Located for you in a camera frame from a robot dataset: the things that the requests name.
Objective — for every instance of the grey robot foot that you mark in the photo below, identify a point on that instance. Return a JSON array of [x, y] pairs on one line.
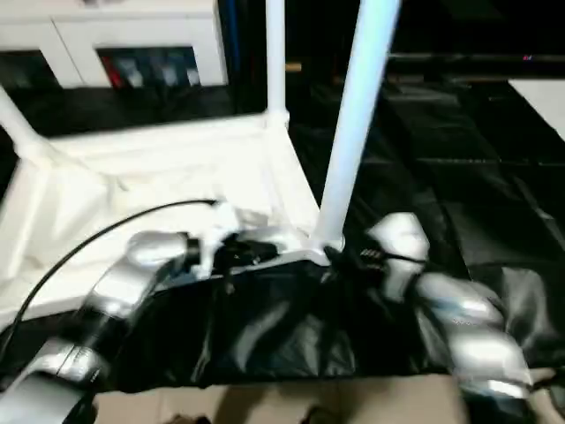
[[315, 415], [187, 419]]

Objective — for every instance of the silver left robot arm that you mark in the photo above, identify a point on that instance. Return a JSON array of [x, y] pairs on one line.
[[150, 247]]

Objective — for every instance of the long black bar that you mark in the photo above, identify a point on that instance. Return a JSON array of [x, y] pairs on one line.
[[476, 57]]

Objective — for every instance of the small tan label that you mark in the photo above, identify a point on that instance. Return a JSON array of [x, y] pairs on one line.
[[293, 67]]

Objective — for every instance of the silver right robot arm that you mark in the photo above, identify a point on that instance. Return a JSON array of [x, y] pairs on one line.
[[476, 344]]

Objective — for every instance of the white plastic table top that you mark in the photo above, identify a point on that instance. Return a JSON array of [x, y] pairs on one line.
[[132, 176]]

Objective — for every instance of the white flat sheet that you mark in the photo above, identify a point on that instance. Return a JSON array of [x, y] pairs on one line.
[[540, 103]]

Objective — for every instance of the grey robot right foot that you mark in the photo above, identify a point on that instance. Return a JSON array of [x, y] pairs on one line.
[[315, 415]]

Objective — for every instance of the grey robot left foot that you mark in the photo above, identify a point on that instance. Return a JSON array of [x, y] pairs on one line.
[[187, 419]]

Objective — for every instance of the white plastic table leg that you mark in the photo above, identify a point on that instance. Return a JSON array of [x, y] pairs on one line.
[[17, 123], [353, 110], [276, 53]]

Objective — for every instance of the white glass-door cabinet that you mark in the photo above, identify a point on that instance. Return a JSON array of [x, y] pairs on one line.
[[66, 35]]

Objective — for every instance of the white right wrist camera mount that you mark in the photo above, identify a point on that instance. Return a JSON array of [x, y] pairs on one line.
[[397, 238]]

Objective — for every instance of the black floor stand base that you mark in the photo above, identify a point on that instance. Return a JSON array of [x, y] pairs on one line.
[[544, 380]]

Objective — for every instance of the red bottle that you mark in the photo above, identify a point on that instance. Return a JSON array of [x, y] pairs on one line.
[[115, 75]]

